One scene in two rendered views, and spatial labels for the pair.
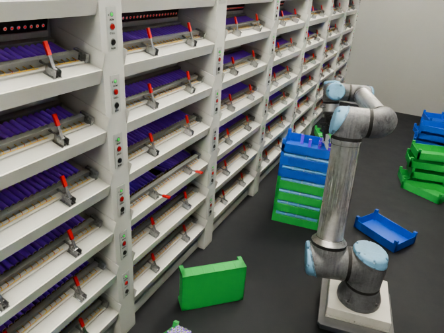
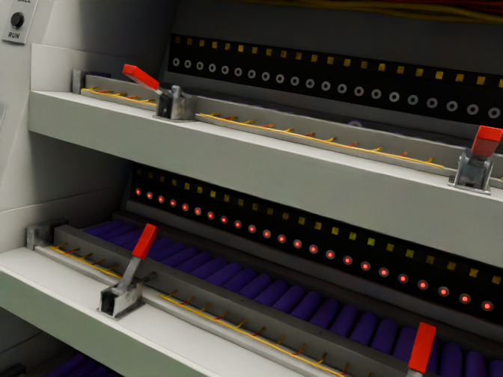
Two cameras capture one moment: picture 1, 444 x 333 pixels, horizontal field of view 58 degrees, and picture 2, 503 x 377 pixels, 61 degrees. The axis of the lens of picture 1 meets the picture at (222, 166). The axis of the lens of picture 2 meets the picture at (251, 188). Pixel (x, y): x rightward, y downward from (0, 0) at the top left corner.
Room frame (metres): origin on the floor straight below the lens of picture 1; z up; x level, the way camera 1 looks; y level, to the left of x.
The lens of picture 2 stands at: (1.50, -0.15, 0.50)
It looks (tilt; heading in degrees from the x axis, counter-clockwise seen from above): 1 degrees up; 88
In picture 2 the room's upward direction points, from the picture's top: 16 degrees clockwise
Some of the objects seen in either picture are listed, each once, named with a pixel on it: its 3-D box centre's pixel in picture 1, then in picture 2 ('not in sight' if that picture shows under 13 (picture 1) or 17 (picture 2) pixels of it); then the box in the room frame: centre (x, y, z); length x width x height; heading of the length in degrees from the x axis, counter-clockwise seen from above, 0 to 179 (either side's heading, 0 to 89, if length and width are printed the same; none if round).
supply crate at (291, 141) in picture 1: (310, 143); not in sight; (2.20, -0.51, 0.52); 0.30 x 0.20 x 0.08; 73
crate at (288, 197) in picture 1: (301, 190); not in sight; (2.20, -0.51, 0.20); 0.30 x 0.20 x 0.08; 73
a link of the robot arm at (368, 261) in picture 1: (365, 265); not in sight; (1.37, -0.65, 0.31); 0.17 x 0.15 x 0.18; 83
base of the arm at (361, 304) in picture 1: (360, 289); not in sight; (1.38, -0.66, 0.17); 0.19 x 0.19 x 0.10
